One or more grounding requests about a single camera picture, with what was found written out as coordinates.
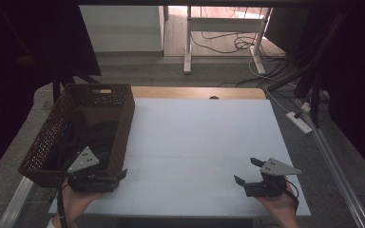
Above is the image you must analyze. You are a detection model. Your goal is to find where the aluminium rail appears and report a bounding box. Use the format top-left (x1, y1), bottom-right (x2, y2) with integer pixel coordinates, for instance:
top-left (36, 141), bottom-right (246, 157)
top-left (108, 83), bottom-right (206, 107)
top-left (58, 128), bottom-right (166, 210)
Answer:
top-left (0, 176), bottom-right (34, 228)
top-left (296, 100), bottom-right (365, 228)

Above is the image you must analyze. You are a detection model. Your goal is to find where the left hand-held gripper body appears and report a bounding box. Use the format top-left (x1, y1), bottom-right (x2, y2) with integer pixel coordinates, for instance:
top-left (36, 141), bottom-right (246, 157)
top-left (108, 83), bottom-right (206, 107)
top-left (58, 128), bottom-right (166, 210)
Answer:
top-left (67, 145), bottom-right (120, 194)

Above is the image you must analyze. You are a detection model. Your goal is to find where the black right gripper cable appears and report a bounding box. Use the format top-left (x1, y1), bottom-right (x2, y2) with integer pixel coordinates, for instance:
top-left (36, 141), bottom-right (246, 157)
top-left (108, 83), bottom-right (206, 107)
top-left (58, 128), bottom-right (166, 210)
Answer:
top-left (285, 180), bottom-right (300, 217)

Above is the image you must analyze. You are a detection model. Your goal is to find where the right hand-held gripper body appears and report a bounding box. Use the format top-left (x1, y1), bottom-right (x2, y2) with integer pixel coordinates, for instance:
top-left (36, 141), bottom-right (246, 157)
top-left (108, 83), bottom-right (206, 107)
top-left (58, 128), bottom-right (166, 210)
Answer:
top-left (243, 157), bottom-right (302, 200)

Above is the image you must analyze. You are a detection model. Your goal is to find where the black tripod stand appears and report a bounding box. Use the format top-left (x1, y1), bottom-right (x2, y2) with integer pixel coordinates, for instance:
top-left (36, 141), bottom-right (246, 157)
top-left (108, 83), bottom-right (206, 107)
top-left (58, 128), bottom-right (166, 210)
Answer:
top-left (265, 12), bottom-right (350, 129)

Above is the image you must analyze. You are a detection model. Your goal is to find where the white floor cable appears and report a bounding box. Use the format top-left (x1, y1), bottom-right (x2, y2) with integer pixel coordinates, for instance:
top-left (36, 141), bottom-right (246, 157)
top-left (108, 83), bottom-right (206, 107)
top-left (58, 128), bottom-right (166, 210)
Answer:
top-left (247, 56), bottom-right (300, 116)

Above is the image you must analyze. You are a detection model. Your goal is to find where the white plug adapter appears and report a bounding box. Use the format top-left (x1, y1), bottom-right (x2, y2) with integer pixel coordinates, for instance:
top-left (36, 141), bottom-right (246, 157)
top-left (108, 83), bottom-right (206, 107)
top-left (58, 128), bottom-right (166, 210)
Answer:
top-left (299, 101), bottom-right (312, 114)

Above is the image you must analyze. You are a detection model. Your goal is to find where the person's left hand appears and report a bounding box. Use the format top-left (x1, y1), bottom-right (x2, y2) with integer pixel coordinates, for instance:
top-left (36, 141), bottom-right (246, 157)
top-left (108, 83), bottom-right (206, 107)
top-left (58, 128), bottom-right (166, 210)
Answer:
top-left (52, 180), bottom-right (106, 227)

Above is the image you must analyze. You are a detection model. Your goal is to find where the brown wicker basket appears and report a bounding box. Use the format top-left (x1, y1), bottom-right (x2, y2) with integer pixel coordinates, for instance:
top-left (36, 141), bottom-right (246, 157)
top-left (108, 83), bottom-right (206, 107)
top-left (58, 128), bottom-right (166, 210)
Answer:
top-left (17, 83), bottom-right (136, 188)

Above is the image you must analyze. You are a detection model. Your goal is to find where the white table board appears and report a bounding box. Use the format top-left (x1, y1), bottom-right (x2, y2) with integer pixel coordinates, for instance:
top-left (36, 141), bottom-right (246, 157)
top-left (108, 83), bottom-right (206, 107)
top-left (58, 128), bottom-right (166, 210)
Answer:
top-left (48, 97), bottom-right (312, 219)

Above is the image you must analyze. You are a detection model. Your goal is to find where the black metal stand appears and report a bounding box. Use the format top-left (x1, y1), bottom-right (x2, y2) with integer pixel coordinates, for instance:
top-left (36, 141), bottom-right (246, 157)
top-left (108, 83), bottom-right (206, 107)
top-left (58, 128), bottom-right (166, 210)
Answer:
top-left (51, 70), bottom-right (100, 105)

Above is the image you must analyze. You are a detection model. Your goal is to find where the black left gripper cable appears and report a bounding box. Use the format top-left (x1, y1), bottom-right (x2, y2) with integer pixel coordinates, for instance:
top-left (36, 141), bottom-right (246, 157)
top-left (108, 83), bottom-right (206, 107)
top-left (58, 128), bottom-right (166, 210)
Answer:
top-left (56, 122), bottom-right (72, 228)

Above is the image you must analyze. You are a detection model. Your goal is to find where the white power strip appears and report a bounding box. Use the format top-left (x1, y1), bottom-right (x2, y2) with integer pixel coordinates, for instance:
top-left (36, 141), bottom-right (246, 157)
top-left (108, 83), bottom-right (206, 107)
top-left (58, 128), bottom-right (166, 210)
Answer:
top-left (285, 110), bottom-right (314, 135)

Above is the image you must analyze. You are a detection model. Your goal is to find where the white desk frame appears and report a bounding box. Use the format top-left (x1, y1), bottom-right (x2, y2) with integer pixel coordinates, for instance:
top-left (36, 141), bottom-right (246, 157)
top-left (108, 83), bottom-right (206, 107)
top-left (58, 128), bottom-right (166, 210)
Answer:
top-left (182, 5), bottom-right (274, 76)

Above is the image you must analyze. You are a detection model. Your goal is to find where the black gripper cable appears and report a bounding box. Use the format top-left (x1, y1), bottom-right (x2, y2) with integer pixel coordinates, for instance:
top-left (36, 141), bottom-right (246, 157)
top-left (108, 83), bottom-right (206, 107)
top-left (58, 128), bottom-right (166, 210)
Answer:
top-left (56, 122), bottom-right (72, 228)
top-left (285, 180), bottom-right (300, 217)

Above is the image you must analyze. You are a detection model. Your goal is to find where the person's right hand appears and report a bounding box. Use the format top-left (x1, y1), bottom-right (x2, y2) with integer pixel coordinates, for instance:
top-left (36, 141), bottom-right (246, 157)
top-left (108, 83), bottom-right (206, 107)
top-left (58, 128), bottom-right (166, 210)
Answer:
top-left (255, 183), bottom-right (299, 220)

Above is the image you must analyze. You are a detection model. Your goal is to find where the black floor cable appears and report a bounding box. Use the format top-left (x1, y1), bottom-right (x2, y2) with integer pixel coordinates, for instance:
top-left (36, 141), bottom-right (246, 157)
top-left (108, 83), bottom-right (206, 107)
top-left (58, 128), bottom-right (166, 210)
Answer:
top-left (189, 30), bottom-right (259, 55)

